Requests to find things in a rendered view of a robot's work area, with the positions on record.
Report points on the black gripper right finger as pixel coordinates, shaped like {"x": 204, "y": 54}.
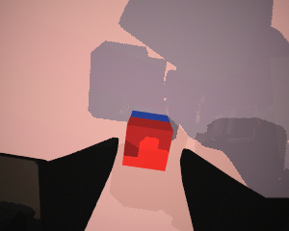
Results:
{"x": 218, "y": 202}

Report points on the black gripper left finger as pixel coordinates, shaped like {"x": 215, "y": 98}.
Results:
{"x": 57, "y": 195}

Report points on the blue block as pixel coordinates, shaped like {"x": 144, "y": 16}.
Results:
{"x": 150, "y": 116}

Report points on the red block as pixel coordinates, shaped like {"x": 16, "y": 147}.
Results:
{"x": 147, "y": 143}

